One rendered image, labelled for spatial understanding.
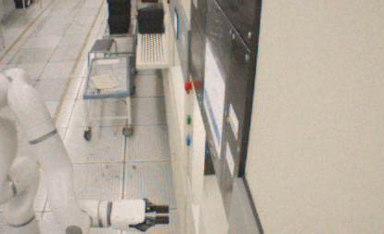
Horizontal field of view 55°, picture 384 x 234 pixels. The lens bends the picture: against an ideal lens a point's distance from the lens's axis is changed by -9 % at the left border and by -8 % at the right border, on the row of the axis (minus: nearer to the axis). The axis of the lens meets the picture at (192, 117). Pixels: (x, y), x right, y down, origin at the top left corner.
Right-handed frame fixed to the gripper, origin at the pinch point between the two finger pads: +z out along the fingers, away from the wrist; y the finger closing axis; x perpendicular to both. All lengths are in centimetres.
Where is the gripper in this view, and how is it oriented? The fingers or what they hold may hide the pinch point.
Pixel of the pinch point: (162, 214)
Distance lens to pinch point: 119.4
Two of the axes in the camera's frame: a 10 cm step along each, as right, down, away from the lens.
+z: 10.0, -0.1, 0.6
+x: 0.2, -8.7, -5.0
